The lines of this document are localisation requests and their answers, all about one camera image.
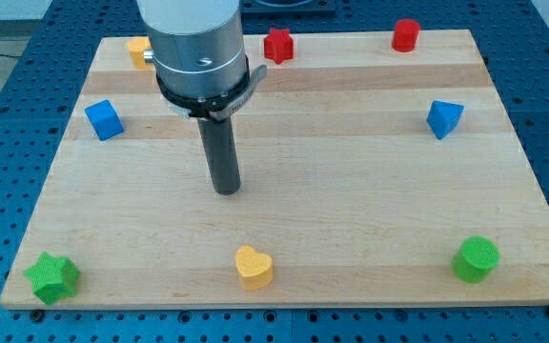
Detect red cylinder block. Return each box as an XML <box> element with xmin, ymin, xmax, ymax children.
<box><xmin>392</xmin><ymin>18</ymin><xmax>420</xmax><ymax>52</ymax></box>

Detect red star block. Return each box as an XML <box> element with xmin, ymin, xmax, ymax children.
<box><xmin>263</xmin><ymin>29</ymin><xmax>295</xmax><ymax>65</ymax></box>

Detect wooden board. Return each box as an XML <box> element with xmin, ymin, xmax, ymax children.
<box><xmin>0</xmin><ymin>30</ymin><xmax>549</xmax><ymax>310</ymax></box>

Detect blue triangular prism block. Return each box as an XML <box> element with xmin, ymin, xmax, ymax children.
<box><xmin>426</xmin><ymin>100</ymin><xmax>464</xmax><ymax>140</ymax></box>

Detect yellow hexagon block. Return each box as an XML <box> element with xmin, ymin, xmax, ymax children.
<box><xmin>126</xmin><ymin>36</ymin><xmax>151</xmax><ymax>70</ymax></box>

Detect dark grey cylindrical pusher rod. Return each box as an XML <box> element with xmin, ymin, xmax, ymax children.
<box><xmin>197</xmin><ymin>118</ymin><xmax>241</xmax><ymax>195</ymax></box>

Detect yellow heart block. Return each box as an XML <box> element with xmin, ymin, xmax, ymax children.
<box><xmin>235</xmin><ymin>245</ymin><xmax>274</xmax><ymax>291</ymax></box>

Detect green cylinder block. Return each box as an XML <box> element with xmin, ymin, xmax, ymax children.
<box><xmin>451</xmin><ymin>236</ymin><xmax>499</xmax><ymax>283</ymax></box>

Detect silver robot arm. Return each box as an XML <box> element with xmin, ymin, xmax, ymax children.
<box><xmin>137</xmin><ymin>0</ymin><xmax>267</xmax><ymax>121</ymax></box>

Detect green star block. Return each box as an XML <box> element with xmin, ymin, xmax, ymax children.
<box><xmin>23</xmin><ymin>252</ymin><xmax>81</xmax><ymax>306</ymax></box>

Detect blue cube block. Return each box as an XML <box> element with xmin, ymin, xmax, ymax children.
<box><xmin>85</xmin><ymin>100</ymin><xmax>124</xmax><ymax>141</ymax></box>

